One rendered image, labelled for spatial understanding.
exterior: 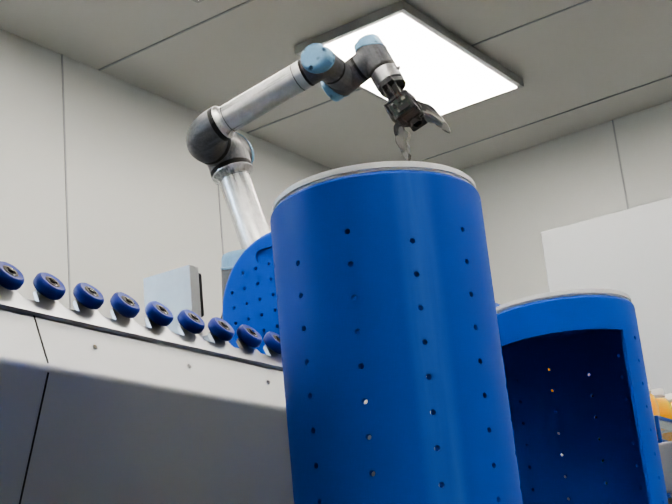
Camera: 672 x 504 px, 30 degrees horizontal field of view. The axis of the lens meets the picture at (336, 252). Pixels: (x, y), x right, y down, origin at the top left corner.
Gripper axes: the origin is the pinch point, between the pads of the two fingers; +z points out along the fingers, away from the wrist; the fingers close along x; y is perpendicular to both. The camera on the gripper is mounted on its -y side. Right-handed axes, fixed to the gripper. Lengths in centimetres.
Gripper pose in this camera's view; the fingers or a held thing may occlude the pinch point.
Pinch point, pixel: (429, 147)
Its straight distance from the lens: 317.9
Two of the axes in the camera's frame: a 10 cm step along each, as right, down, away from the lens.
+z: 4.2, 8.1, -4.2
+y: -4.5, -2.2, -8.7
